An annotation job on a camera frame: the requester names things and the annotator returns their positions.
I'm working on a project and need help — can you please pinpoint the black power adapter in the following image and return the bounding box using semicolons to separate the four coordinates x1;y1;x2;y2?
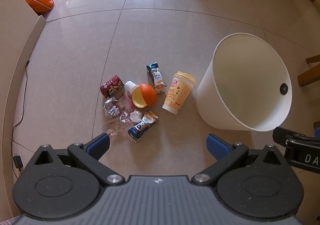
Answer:
13;154;23;172

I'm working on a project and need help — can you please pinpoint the yellow paper drink cup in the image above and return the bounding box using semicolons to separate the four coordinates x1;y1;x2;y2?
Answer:
162;71;196;115

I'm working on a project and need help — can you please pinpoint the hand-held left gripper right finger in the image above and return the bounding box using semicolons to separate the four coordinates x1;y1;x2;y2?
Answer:
191;134;287;187

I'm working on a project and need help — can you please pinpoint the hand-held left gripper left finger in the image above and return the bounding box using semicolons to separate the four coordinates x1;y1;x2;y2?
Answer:
32;133;125;187

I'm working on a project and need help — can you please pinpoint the wooden chair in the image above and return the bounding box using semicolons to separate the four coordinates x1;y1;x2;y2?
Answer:
297;55;320;86

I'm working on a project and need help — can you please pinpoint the black cable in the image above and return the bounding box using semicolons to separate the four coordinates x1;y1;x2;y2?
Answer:
11;61;29;158

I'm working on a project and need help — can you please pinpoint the orange bag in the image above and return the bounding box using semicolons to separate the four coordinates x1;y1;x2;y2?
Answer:
20;0;55;13

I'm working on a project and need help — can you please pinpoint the white plastic trash bin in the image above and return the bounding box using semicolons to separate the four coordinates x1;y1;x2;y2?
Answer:
196;32;293;132

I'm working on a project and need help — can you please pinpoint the pink plastic wrapper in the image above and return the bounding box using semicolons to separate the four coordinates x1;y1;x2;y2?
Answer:
117;93;137;113

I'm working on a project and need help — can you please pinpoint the red drink can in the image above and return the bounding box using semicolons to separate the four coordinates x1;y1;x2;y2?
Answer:
100;75;125;98

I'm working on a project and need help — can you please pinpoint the clear plastic wrapper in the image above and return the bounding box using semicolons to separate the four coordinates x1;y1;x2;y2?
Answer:
103;112;133;138

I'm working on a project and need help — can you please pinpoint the blue milk carton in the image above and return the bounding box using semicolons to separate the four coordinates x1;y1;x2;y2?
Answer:
127;110;160;143
146;62;167;94

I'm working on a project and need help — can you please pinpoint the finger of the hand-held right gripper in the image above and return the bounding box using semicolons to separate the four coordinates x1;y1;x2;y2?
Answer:
272;127;310;146

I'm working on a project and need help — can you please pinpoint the white ribbed plastic cup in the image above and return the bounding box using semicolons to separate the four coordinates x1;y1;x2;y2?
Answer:
124;80;140;98

